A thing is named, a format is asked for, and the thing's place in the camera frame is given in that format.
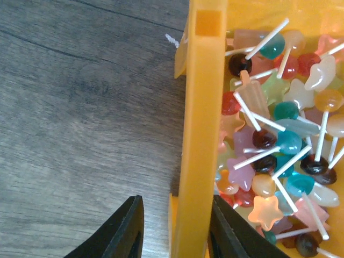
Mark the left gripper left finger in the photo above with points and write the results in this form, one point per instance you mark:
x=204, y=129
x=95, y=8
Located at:
x=120, y=236

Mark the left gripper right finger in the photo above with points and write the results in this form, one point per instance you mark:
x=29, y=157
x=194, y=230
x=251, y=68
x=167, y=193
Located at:
x=231, y=236

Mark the orange bin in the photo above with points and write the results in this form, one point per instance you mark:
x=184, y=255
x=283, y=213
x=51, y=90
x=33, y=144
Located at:
x=263, y=125

